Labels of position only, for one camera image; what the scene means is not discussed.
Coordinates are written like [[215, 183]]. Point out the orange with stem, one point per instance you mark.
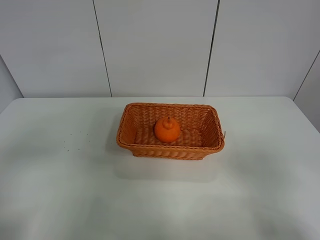
[[167, 129]]

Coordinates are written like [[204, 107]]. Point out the orange wicker basket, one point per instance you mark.
[[200, 131]]

